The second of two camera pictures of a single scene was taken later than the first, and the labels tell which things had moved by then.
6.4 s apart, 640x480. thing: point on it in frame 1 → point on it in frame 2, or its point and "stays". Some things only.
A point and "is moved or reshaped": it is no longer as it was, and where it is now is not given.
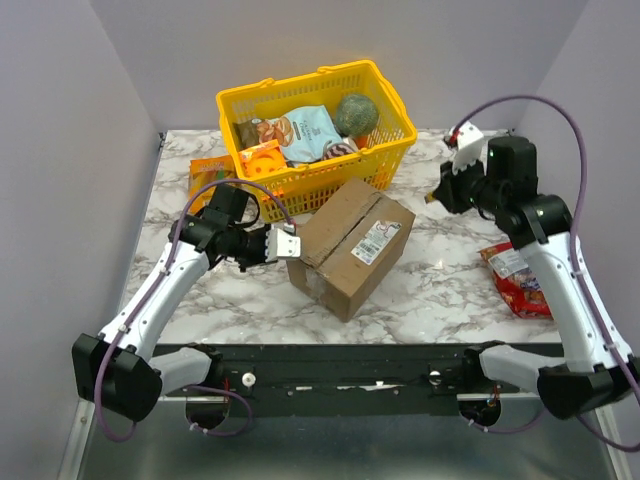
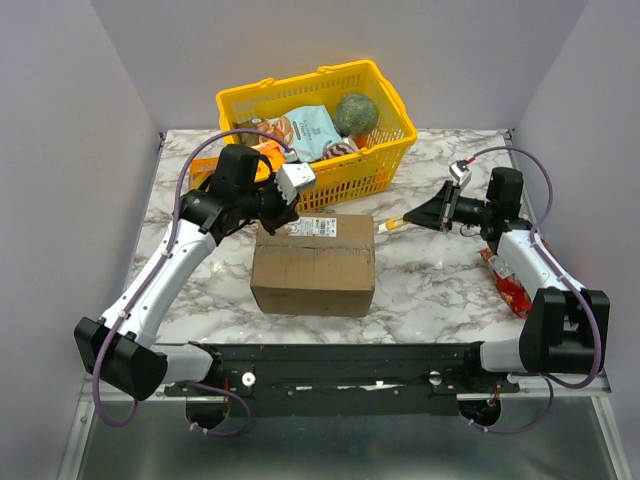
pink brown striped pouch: (336, 150) stays
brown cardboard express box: (349, 245) is moved or reshaped
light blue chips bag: (300, 133) stays
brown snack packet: (247, 133) stays
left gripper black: (261, 259) → (286, 213)
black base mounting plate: (338, 379) stays
